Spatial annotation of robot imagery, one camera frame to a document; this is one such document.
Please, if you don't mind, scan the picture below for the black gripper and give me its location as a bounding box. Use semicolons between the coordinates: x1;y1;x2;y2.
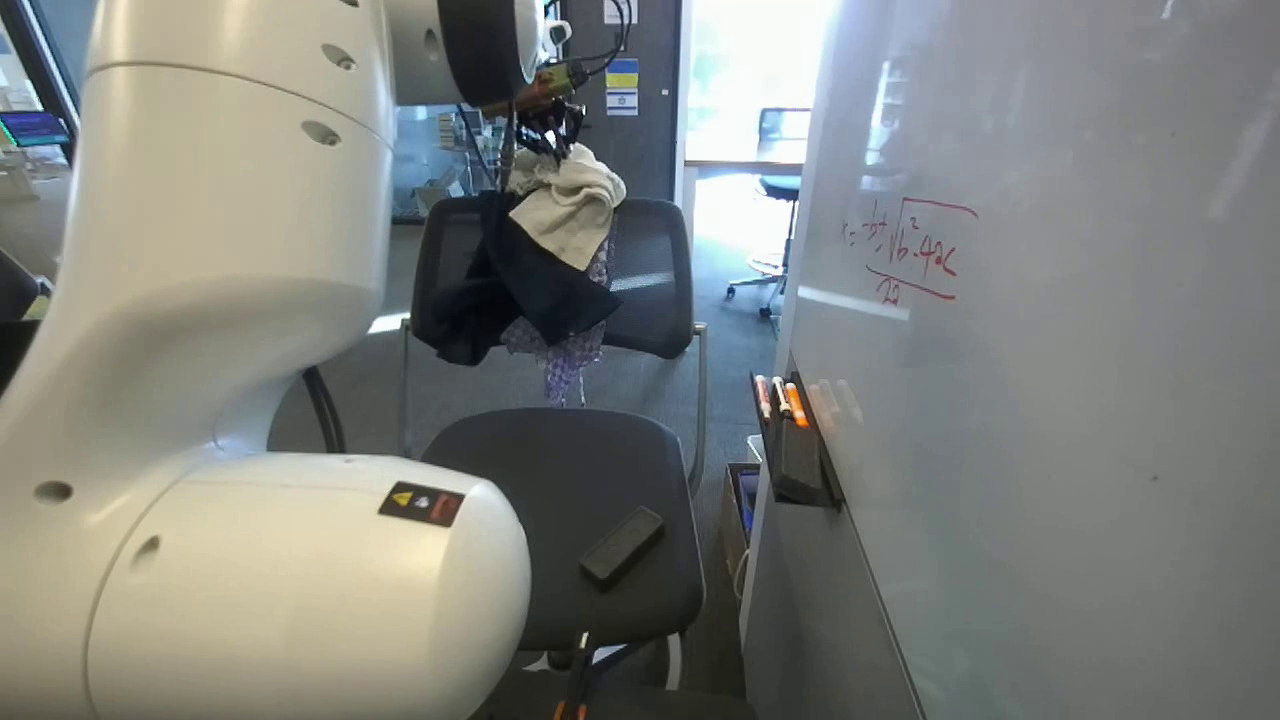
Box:
509;70;591;165

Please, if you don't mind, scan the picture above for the cream towel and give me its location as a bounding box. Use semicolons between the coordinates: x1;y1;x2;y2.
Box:
500;140;632;275

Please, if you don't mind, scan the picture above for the dark navy cloth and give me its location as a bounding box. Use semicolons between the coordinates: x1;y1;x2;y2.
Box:
420;191;627;368

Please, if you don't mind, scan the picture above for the blue office swivel chair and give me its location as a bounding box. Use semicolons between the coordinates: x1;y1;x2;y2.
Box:
718;169;805;325

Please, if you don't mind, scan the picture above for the grey chair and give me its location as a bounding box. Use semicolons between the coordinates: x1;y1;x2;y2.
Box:
394;194;710;694

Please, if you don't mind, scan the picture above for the blue door sign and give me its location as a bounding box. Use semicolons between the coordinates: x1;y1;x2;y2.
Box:
599;53;643;119

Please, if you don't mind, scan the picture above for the dark grey door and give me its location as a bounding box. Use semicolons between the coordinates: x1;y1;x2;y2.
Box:
535;0;687;208

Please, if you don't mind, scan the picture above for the purple white checkered cloth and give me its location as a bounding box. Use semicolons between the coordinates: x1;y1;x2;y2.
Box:
494;234;617;406

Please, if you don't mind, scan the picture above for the black eraser block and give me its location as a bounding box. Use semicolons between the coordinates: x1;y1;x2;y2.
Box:
575;499;668;586

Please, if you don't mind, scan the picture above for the black whiteboard eraser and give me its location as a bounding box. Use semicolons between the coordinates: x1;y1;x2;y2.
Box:
769;417;835;508

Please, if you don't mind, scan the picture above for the black whiteboard marker tray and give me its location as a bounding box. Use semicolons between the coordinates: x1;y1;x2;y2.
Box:
749;368;848;513

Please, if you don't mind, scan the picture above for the large whiteboard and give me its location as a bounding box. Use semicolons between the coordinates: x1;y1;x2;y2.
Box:
737;0;1280;720

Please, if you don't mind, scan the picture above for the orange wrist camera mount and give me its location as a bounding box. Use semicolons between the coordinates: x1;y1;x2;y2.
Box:
524;61;591;95

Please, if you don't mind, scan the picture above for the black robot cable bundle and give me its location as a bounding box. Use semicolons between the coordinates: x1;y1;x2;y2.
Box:
451;19;632;153

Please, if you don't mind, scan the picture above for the black curved hose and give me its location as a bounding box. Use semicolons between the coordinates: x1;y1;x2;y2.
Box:
294;364;351;457

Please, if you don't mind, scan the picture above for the black orange tool handle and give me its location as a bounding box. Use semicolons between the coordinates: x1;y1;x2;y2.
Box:
547;626;599;720

